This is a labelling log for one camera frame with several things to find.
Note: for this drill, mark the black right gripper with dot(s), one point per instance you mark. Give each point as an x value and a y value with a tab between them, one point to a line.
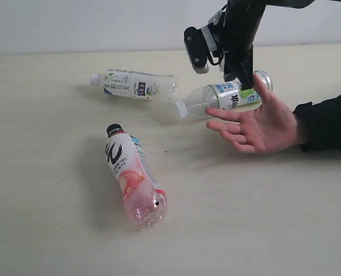
240	22

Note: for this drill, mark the clear bottle blue-white label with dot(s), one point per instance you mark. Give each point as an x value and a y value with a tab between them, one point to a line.
225	96

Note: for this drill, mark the jasmine tea bottle white label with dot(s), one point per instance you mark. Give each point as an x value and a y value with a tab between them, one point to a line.
137	85

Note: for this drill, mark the pink peach drink bottle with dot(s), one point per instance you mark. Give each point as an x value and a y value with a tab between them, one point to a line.
145	201

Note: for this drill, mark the person's open hand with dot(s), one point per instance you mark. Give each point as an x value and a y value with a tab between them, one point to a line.
269	129

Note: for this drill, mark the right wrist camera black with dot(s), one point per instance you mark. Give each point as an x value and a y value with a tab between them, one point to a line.
197	49

